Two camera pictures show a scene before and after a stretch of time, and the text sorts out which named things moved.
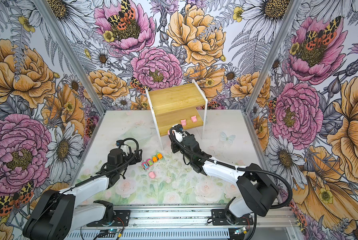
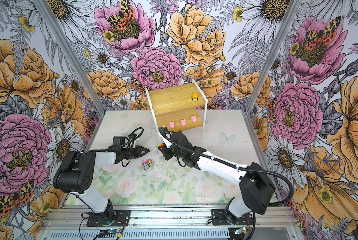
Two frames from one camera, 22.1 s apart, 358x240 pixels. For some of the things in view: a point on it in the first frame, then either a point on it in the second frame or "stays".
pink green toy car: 145,165 stays
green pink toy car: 150,162 stays
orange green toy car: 159,156 -> 194,96
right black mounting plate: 218,218 stays
